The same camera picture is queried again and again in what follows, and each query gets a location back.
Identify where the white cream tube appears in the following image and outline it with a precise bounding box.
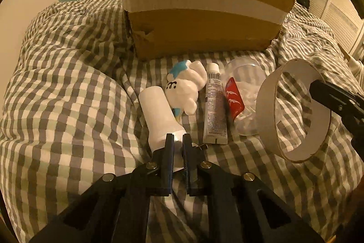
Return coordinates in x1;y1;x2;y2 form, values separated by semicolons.
203;63;228;145

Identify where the white plastic bottle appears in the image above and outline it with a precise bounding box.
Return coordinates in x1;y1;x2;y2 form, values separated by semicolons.
139;86;186;172

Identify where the clear cotton swab jar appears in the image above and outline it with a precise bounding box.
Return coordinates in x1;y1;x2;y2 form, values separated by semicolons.
222;57;266;136

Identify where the white blue plush toy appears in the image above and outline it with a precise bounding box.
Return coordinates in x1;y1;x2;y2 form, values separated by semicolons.
165;60;207;123

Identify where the checkered bed sheet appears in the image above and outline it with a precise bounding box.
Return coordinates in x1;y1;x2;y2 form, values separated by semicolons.
1;0;363;242

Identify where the white louvered wardrobe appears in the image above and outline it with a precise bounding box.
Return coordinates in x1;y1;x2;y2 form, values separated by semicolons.
309;0;363;60

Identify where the brown cardboard box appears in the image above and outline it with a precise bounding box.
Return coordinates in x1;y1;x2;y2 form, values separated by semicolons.
122;0;295;60

